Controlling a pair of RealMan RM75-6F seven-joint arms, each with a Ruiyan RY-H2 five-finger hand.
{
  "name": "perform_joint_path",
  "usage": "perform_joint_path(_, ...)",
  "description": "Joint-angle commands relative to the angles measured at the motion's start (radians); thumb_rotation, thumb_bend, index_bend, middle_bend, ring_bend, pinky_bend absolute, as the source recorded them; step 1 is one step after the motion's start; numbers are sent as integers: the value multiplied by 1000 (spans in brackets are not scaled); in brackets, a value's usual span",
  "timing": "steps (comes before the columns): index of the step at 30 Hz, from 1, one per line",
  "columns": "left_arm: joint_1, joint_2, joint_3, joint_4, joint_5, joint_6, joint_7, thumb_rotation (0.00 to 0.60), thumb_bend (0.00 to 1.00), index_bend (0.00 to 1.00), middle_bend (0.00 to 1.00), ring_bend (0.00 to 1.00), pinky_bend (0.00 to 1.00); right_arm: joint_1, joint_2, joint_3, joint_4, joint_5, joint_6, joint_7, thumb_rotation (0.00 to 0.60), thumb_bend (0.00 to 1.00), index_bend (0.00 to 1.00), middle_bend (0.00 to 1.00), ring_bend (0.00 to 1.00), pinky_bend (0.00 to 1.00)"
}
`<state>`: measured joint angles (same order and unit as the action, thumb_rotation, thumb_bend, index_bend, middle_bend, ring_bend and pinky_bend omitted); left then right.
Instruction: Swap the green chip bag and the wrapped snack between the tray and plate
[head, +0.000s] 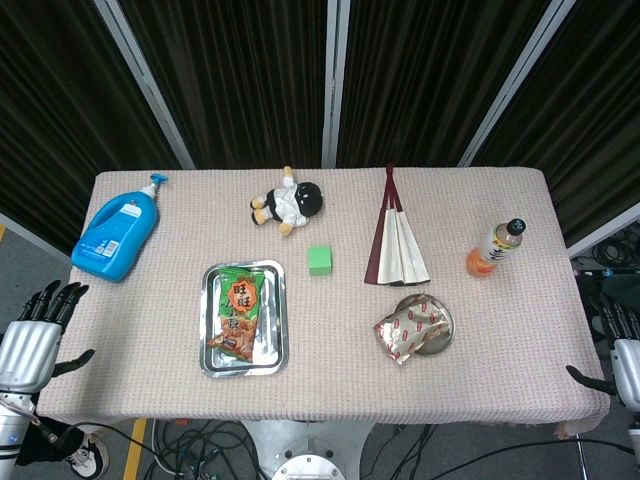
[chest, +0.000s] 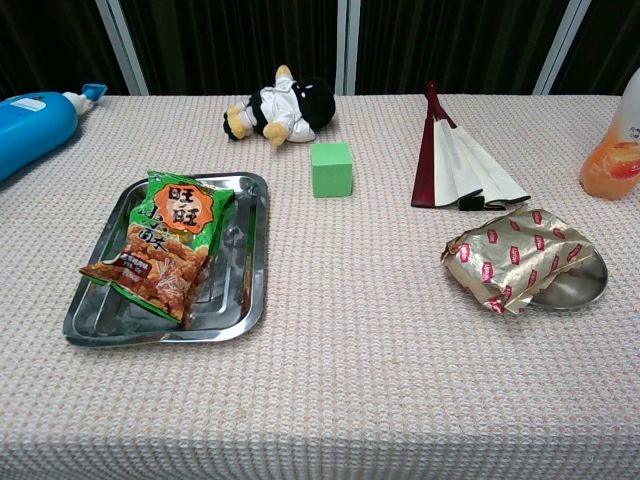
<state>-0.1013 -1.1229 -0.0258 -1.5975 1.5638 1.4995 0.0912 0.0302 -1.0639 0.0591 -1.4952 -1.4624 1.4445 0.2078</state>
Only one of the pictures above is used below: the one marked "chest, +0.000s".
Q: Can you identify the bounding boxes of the orange snack packet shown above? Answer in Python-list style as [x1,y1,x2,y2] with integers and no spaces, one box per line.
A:
[78,169,236,329]

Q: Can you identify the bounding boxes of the gold foil snack bag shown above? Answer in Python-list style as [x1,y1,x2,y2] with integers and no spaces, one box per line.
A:
[439,204,597,315]

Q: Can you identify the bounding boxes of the green foam cube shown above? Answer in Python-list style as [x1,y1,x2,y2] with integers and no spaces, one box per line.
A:
[310,142,355,199]

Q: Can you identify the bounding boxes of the rectangular steel tray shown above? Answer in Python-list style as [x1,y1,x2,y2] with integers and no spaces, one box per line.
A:
[63,172,270,348]

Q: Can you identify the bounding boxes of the black white plush doll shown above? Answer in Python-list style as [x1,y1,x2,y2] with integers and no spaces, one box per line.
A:
[223,64,337,147]

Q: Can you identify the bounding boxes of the pink woven tablecloth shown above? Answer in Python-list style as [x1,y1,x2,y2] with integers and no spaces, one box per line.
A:
[0,93,640,480]

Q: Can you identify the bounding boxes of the red white folding fan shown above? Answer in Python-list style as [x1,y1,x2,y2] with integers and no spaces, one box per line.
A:
[410,80,531,212]

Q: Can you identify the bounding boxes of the dark pleated curtain panel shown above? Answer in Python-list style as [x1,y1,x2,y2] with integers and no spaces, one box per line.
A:
[353,0,572,96]
[0,0,127,101]
[118,0,347,96]
[549,0,640,96]

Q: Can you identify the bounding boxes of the round steel plate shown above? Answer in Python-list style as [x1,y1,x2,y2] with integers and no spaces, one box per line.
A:
[528,244,609,311]

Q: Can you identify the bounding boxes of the orange drink bottle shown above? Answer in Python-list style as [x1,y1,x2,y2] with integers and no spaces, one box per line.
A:
[579,67,640,201]

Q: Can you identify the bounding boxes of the blue pump detergent bottle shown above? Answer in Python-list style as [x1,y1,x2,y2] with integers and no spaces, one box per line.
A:
[0,83,108,184]

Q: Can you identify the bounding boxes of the grey partition frame post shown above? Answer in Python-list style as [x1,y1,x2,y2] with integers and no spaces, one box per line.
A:
[532,0,594,96]
[94,0,150,96]
[335,0,361,96]

